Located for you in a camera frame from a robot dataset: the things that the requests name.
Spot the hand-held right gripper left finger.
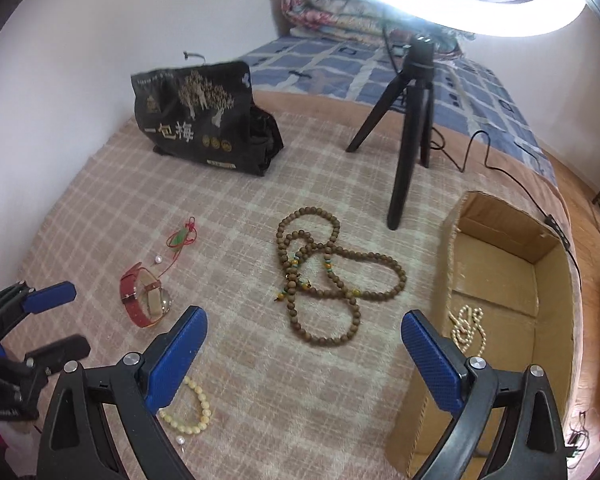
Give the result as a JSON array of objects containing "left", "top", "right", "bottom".
[{"left": 36, "top": 305, "right": 209, "bottom": 480}]

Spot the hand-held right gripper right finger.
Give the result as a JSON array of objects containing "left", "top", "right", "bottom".
[{"left": 401, "top": 309, "right": 568, "bottom": 480}]

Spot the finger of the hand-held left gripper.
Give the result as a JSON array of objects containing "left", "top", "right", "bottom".
[
  {"left": 0, "top": 281, "right": 77, "bottom": 333},
  {"left": 11, "top": 336, "right": 92, "bottom": 386}
]

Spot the cardboard box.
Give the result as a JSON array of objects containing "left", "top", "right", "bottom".
[{"left": 384, "top": 191, "right": 576, "bottom": 478}]

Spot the wooden bead necklace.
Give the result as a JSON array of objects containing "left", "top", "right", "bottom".
[{"left": 275, "top": 206, "right": 408, "bottom": 348}]

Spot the beige plaid blanket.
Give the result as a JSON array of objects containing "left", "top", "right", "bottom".
[{"left": 0, "top": 87, "right": 581, "bottom": 480}]

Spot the black printed package bag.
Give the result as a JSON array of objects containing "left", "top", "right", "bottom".
[{"left": 131, "top": 61, "right": 255, "bottom": 170}]

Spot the black tripod stand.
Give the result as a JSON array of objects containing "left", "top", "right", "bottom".
[{"left": 345, "top": 35, "right": 437, "bottom": 231}]

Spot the black plastic bag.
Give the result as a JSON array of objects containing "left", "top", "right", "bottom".
[{"left": 249, "top": 101, "right": 285, "bottom": 177}]

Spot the blue plaid bedsheet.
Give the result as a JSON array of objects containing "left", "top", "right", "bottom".
[{"left": 240, "top": 35, "right": 557, "bottom": 177}]

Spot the folded floral quilt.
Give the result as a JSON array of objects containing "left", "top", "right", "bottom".
[{"left": 281, "top": 0, "right": 476, "bottom": 45}]

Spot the pearl necklace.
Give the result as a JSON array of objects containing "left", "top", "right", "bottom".
[{"left": 449, "top": 305, "right": 488, "bottom": 356}]

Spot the yellow bead bracelet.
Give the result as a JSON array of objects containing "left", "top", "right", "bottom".
[{"left": 157, "top": 375, "right": 212, "bottom": 436}]

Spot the beige strap watch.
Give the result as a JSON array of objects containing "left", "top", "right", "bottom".
[{"left": 142, "top": 270, "right": 174, "bottom": 321}]

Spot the red strap watch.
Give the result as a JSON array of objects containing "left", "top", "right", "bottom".
[{"left": 120, "top": 262, "right": 157, "bottom": 329}]

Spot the red string green pendant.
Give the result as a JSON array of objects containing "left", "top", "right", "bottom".
[{"left": 159, "top": 216, "right": 199, "bottom": 277}]

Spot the black power cable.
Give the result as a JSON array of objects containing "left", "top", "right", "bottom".
[{"left": 427, "top": 129, "right": 581, "bottom": 281}]

